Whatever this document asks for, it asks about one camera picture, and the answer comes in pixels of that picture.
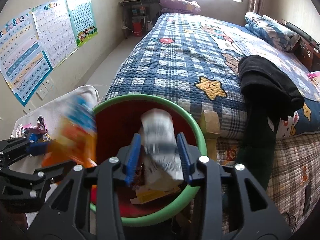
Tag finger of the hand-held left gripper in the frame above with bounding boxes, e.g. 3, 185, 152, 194
0, 137, 50, 172
0, 160, 77, 198

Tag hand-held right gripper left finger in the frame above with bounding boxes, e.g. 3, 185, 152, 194
27, 133, 143, 240

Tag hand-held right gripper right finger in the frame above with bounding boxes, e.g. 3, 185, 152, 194
176, 132, 293, 240

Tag dark blue wrapper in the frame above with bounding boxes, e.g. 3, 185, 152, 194
26, 133, 43, 143

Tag mauve foil wrapper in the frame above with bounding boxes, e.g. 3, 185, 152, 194
22, 116, 49, 134

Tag small white wrapper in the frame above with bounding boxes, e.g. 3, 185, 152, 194
11, 123, 25, 139

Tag white printed wrapper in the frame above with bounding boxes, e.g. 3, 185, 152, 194
139, 108, 186, 181

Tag red bin with green rim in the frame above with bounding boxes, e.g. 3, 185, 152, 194
89, 94, 208, 227

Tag orange snack wrapper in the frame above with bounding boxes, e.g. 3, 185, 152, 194
41, 94, 98, 168

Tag yellow white wrapper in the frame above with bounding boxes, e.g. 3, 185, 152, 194
130, 188, 181, 206

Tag blue plaid quilted bed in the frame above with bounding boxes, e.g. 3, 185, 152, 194
104, 12, 320, 142

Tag brown plaid bed sheet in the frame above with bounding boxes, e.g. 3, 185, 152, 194
215, 132, 320, 232

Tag black garment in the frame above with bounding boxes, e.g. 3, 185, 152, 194
235, 54, 306, 174

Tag red bucket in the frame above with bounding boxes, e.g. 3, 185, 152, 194
132, 21, 143, 36

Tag dark bedside table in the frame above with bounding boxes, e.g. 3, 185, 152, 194
118, 0, 161, 40

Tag blue white folded pillows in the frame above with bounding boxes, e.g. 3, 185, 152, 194
244, 12, 301, 52

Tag pink pillow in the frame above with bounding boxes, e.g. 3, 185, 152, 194
159, 0, 202, 14

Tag dark wooden headboard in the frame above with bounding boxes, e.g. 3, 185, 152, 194
279, 18, 320, 73

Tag alphabet wall poster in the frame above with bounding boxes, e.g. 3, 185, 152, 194
0, 9, 53, 107

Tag white chart wall poster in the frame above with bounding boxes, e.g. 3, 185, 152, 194
31, 0, 78, 68

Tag green number wall poster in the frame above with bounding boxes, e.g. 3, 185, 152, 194
65, 0, 98, 48

